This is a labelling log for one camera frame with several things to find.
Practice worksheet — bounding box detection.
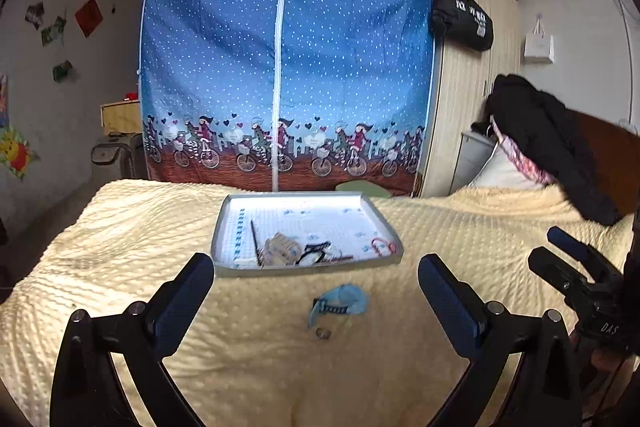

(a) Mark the black thin stick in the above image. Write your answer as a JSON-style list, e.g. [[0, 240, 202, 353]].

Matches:
[[250, 220, 263, 268]]

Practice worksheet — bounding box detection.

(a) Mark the white paper gift bag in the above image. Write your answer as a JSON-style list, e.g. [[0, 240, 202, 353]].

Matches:
[[523, 14, 555, 64]]

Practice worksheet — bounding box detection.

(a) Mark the cream dotted bed blanket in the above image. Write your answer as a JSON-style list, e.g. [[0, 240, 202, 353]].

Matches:
[[1, 180, 632, 426]]

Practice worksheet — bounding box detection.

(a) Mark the green wall ornament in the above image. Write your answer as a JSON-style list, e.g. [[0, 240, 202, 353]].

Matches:
[[52, 61, 74, 83]]

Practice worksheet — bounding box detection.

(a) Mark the black suitcase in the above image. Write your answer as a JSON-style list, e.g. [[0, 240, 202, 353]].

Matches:
[[90, 132, 148, 182]]

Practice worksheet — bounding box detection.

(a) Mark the black clothes pile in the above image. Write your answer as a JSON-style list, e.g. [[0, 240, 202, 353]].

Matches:
[[474, 74, 622, 225]]

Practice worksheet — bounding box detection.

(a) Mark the white pillow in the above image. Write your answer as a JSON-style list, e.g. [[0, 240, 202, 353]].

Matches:
[[469, 145, 544, 191]]

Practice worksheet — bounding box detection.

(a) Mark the grey bedside drawer cabinet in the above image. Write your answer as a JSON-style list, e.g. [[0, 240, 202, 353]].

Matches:
[[449, 131, 496, 194]]

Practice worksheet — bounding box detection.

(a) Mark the blue fabric wardrobe cover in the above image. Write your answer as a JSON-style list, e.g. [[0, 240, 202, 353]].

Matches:
[[139, 0, 435, 195]]

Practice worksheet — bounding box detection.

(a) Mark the beige wooden wardrobe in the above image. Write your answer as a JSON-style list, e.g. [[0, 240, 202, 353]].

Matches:
[[414, 0, 521, 197]]

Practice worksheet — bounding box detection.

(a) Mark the grey cardboard tray box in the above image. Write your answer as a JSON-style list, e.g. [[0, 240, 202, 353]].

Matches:
[[210, 192, 405, 277]]

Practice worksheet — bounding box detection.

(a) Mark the wooden box on stand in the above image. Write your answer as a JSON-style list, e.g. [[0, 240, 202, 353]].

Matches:
[[100, 101, 142, 135]]

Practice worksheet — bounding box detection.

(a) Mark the black duffel bag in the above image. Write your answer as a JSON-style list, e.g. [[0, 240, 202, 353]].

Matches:
[[431, 0, 494, 52]]

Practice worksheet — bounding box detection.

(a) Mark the yellow bear wall sticker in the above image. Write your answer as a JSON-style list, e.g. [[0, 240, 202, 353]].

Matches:
[[0, 126, 40, 180]]

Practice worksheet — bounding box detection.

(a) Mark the red square wall paper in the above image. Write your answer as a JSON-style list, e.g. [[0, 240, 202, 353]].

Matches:
[[75, 0, 103, 38]]

